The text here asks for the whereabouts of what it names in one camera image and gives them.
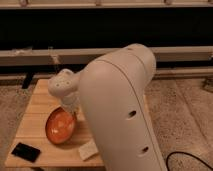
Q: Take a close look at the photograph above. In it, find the orange ceramic bowl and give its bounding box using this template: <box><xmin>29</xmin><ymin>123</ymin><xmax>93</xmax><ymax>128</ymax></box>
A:
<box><xmin>45</xmin><ymin>107</ymin><xmax>77</xmax><ymax>144</ymax></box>

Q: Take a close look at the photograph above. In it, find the white sponge block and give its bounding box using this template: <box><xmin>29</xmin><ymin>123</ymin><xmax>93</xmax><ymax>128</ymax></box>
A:
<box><xmin>78</xmin><ymin>140</ymin><xmax>98</xmax><ymax>161</ymax></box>

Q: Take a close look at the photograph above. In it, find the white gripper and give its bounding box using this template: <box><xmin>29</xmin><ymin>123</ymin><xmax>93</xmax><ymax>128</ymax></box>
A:
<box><xmin>61</xmin><ymin>95</ymin><xmax>79</xmax><ymax>115</ymax></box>

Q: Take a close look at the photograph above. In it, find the wooden table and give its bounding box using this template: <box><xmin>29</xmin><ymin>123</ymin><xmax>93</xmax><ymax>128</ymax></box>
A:
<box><xmin>5</xmin><ymin>79</ymin><xmax>103</xmax><ymax>168</ymax></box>

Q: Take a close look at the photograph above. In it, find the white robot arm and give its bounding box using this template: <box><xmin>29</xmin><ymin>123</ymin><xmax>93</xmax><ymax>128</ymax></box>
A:
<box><xmin>48</xmin><ymin>44</ymin><xmax>167</xmax><ymax>171</ymax></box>

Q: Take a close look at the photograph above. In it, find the black smartphone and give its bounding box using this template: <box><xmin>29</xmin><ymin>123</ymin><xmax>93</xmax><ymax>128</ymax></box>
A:
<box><xmin>11</xmin><ymin>142</ymin><xmax>41</xmax><ymax>162</ymax></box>

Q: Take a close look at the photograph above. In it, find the black cable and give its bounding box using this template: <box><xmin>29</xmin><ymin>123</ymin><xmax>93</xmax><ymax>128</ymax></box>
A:
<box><xmin>165</xmin><ymin>151</ymin><xmax>213</xmax><ymax>171</ymax></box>

